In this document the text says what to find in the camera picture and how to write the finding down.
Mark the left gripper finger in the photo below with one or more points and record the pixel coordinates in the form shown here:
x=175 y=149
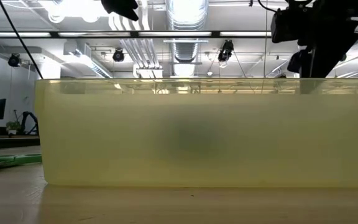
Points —
x=123 y=7

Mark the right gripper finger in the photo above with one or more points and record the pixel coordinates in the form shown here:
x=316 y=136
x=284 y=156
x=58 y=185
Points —
x=306 y=65
x=322 y=62

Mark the black background robot arm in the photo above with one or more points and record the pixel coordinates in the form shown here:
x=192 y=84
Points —
x=28 y=113

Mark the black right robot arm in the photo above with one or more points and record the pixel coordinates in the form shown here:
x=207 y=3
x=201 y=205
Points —
x=337 y=12

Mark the black ceiling spotlight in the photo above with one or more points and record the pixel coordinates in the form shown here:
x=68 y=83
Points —
x=118 y=55
x=14 y=60
x=225 y=51

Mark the white ceiling pipe run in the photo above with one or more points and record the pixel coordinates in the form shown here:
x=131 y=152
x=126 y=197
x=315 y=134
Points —
x=141 y=53

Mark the white ceiling air unit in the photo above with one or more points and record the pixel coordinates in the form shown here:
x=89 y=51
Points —
x=82 y=56

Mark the yellow translucent plastic bin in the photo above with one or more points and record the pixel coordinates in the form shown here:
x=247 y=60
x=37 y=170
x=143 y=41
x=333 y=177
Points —
x=197 y=140

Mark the small background potted plant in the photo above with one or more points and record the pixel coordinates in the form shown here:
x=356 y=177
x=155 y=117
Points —
x=12 y=126

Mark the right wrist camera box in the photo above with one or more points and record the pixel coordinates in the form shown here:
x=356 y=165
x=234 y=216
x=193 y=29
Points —
x=284 y=26

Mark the silver ventilation duct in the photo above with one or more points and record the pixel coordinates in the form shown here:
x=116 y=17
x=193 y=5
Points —
x=186 y=18

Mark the black aluminium table frame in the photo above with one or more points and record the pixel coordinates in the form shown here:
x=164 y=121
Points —
x=11 y=143

